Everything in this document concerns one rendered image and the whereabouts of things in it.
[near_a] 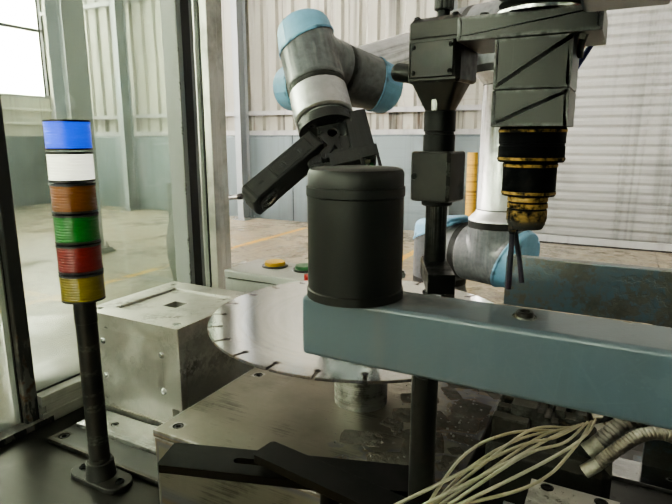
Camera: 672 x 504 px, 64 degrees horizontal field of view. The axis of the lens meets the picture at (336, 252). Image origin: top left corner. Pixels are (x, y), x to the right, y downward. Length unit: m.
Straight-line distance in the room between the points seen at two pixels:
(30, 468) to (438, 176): 0.59
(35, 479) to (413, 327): 0.57
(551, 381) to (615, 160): 6.13
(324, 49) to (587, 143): 5.77
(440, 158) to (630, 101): 5.89
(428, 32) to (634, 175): 5.92
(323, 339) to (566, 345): 0.14
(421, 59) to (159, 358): 0.50
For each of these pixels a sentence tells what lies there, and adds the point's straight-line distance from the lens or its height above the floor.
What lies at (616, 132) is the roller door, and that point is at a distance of 6.40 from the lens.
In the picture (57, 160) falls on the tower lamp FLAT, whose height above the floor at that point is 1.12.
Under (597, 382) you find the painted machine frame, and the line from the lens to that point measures 0.30.
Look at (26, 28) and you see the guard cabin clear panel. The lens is 0.86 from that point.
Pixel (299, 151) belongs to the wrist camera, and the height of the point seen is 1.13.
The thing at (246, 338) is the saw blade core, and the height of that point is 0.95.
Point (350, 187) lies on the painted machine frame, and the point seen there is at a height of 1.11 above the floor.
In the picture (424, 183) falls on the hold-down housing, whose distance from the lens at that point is 0.55.
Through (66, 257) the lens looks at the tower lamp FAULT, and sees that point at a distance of 0.63.
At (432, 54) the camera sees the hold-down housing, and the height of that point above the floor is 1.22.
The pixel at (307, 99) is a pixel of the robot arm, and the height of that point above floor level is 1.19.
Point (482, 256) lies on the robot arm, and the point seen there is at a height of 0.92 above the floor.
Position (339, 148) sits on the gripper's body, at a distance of 0.67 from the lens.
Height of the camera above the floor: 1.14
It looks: 12 degrees down
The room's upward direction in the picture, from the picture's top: straight up
